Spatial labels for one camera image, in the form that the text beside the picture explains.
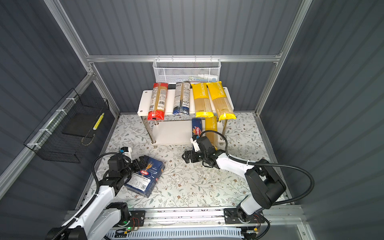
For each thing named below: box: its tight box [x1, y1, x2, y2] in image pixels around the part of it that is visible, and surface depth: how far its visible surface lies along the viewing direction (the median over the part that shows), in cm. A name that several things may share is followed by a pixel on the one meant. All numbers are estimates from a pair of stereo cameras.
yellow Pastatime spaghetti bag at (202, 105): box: [191, 82, 214, 118], surface depth 78 cm
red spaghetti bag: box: [147, 82, 169, 121], surface depth 76 cm
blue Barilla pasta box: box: [124, 156, 166, 198], surface depth 82 cm
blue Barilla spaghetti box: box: [191, 118, 202, 137], surface depth 101 cm
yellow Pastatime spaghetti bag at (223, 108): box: [206, 81, 237, 121], surface depth 77 cm
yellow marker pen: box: [92, 112, 105, 130], surface depth 80 cm
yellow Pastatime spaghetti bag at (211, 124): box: [205, 116, 218, 151], surface depth 104 cm
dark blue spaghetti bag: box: [173, 81, 191, 115], surface depth 78 cm
